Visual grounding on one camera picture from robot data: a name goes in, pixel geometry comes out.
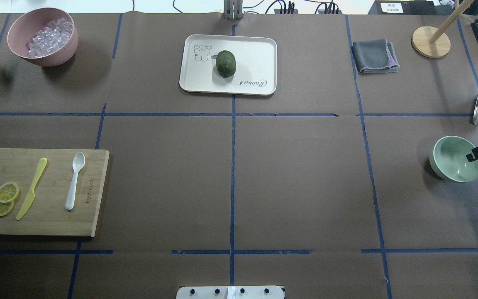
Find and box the bamboo cutting board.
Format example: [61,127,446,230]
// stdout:
[0,148,110,237]

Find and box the green avocado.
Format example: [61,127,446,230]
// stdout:
[215,50,237,78]

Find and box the white plastic spoon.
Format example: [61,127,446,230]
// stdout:
[65,152,85,211]

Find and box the upper lemon slice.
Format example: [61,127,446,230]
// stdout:
[0,181,20,203]

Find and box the pink bowl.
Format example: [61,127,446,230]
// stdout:
[7,7,78,67]

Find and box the lemon slice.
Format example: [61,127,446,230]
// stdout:
[0,200,15,217]
[0,181,20,203]

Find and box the wooden stand with round base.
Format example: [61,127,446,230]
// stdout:
[411,0,475,59]

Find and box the cream rabbit tray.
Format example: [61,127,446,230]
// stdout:
[179,34,277,96]

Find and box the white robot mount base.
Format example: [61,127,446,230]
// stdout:
[176,285,286,299]

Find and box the grey folded cloth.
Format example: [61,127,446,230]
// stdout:
[351,39,400,74]

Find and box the aluminium frame post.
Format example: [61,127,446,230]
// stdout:
[223,0,244,20]

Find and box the mint green bowl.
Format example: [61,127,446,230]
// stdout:
[429,136,478,182]

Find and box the clear ice cubes pile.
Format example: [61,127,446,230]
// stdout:
[27,17,76,58]

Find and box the lower lemon slice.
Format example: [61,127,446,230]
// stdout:
[0,200,15,217]

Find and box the yellow plastic knife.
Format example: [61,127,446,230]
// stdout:
[15,157,48,220]

